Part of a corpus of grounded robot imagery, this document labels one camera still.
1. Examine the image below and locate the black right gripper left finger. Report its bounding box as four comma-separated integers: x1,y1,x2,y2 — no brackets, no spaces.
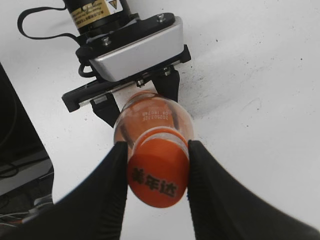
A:
1,141,128,240

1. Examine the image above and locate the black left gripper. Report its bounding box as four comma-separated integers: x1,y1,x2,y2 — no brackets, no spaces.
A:
62,12,191,128

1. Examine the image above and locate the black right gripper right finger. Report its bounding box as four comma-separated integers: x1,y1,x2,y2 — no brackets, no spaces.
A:
187,140,320,240

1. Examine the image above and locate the orange soda plastic bottle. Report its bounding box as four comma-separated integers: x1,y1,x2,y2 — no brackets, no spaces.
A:
113,91,195,156

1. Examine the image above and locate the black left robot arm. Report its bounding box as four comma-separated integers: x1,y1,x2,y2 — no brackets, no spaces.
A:
62,0,191,126

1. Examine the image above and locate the dark equipment beside table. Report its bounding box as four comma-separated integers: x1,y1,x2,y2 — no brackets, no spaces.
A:
0,68,54,232

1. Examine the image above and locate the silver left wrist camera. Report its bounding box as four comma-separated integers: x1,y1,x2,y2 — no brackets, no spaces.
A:
89,16,184,82

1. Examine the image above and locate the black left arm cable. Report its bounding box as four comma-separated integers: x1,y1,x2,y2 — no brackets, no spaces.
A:
16,7,83,47

